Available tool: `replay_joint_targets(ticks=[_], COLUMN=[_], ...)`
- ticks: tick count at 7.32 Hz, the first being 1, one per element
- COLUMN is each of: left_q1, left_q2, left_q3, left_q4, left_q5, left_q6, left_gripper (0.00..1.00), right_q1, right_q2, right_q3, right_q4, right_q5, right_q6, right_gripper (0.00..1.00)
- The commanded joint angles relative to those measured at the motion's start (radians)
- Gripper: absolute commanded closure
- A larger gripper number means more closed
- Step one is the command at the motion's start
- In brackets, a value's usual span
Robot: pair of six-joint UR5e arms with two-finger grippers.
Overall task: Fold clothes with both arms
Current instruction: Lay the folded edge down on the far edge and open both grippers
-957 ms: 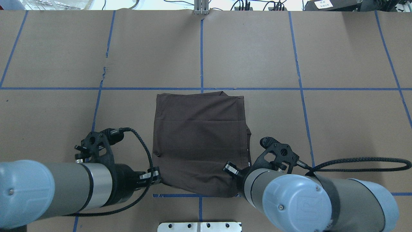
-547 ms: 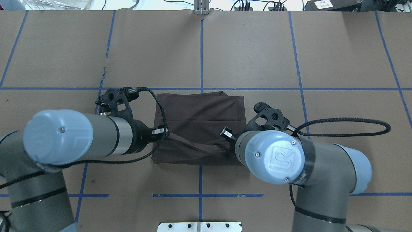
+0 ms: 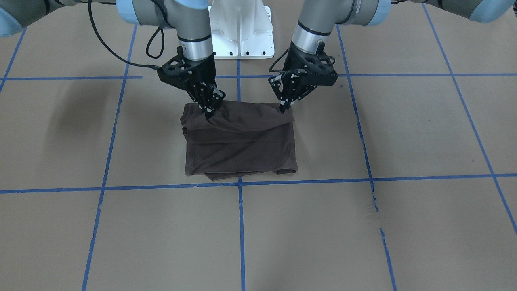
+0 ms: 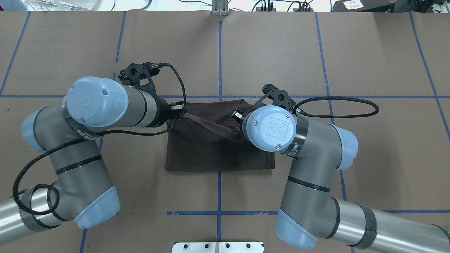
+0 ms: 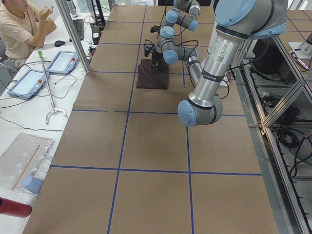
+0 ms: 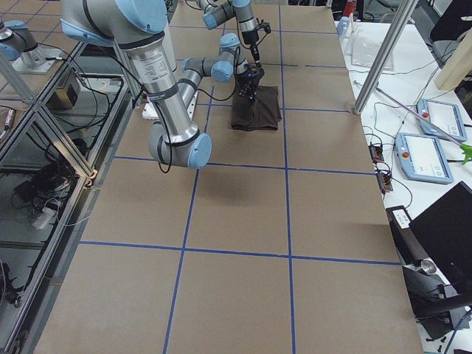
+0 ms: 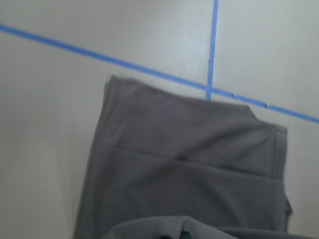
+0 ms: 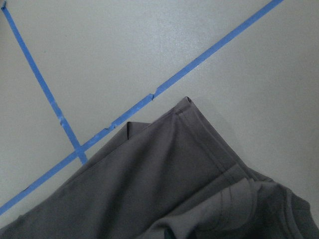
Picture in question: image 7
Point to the blue tape line lengthwise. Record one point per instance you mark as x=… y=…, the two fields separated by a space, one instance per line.
x=212 y=50

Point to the dark brown t-shirt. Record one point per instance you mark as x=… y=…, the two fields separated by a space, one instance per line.
x=161 y=164

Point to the blue tape line crosswise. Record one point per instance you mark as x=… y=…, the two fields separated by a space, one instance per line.
x=145 y=70

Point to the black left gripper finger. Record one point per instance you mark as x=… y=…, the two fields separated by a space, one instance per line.
x=185 y=235

